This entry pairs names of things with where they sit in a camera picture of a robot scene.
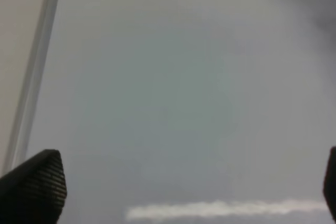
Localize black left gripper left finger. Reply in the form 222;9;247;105
1;150;67;223

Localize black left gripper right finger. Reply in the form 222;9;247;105
323;146;336;222

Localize white whiteboard with aluminium frame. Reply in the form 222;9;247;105
5;0;335;223

